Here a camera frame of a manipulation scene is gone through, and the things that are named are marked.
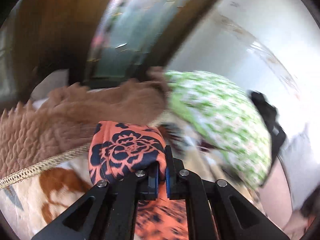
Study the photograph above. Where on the black garment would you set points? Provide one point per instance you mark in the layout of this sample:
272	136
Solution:
268	120

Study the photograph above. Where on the beige leaf-print blanket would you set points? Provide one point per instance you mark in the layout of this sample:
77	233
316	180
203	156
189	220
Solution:
30	205

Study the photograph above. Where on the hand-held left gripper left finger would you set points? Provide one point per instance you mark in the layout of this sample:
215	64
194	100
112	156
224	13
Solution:
154	183

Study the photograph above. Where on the wooden door frame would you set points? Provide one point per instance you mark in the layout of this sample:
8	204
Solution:
62	30

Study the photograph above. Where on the brown fuzzy blanket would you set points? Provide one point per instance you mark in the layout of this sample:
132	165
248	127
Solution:
75	115

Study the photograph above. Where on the green checked pillow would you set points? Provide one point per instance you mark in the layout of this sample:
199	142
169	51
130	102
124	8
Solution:
217	120

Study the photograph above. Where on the pink quilted cushion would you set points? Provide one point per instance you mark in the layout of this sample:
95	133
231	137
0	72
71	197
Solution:
275	192

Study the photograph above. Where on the pale blue pillow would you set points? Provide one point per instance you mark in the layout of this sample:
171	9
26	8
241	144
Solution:
302	167

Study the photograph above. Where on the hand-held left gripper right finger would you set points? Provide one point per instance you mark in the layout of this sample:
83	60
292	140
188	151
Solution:
168	182

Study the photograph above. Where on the orange floral garment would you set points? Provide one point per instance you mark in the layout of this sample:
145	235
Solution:
120	145

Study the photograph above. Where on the white pillow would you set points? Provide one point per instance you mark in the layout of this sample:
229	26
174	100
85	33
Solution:
52	82

